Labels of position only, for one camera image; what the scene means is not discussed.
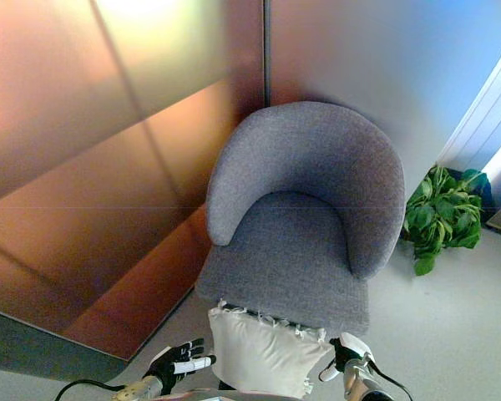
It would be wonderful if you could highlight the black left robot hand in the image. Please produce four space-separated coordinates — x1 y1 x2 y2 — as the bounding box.
148 337 217 383

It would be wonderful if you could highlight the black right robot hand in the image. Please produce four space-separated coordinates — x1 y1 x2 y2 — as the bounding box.
318 332 375 383

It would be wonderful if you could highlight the white fringed pillow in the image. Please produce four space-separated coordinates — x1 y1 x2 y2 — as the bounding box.
207 298 334 398

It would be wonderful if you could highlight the grey fabric tub armchair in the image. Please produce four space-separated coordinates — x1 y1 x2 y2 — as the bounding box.
194 99 407 338

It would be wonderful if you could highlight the green leafy potted plant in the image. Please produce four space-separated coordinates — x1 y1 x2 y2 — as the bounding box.
402 164 492 277

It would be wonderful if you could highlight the white radiator panel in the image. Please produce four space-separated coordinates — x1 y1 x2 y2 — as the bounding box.
436 24 501 173

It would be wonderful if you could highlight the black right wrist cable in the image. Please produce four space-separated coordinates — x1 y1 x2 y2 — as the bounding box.
365 353 412 399

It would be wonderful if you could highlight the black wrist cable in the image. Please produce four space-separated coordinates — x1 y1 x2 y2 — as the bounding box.
365 353 412 399
53 377 130 401

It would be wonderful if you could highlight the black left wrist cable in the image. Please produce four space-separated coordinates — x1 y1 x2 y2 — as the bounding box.
53 377 130 401

